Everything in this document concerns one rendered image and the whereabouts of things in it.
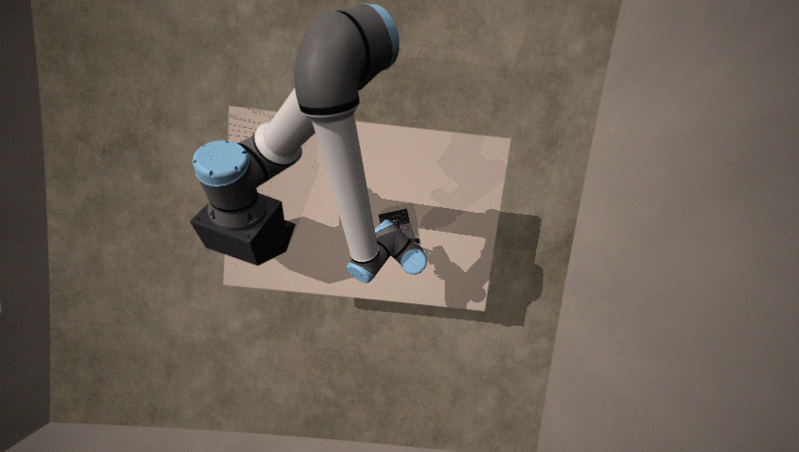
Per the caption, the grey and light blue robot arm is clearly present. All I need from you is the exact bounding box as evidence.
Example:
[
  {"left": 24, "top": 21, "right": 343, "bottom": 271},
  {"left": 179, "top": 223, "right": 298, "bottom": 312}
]
[{"left": 193, "top": 4, "right": 427, "bottom": 283}]

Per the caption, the black lighting desk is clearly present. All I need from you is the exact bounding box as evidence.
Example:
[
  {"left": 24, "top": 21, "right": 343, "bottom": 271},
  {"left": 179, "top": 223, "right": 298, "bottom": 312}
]
[{"left": 379, "top": 209, "right": 410, "bottom": 229}]

